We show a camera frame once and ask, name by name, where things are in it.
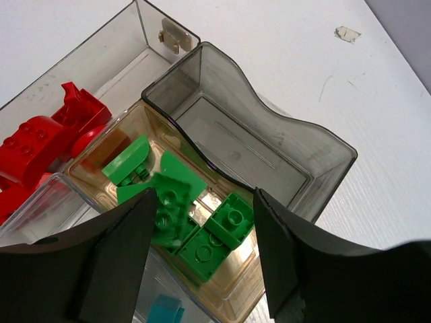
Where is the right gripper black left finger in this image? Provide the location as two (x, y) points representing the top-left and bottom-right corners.
(1, 188), (158, 322)

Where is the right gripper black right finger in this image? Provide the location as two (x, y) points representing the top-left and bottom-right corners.
(253, 188), (430, 322)

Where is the long cyan lego brick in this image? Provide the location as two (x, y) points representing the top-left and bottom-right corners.
(147, 294), (185, 323)

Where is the green lego brick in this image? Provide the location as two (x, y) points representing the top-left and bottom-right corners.
(117, 181), (155, 205)
(176, 227), (232, 282)
(160, 151), (207, 200)
(102, 135), (151, 187)
(151, 173), (200, 255)
(204, 192), (255, 250)

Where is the red lego brick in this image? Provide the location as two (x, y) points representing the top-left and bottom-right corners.
(51, 82), (112, 136)
(0, 172), (53, 225)
(1, 116), (75, 189)

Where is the red rounded lego piece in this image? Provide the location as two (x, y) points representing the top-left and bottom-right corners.
(71, 124), (106, 158)

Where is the clear compartment organizer box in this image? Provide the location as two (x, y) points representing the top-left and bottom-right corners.
(0, 0), (358, 323)

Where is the paper scrap on table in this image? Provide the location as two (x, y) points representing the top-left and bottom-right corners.
(334, 26), (362, 44)

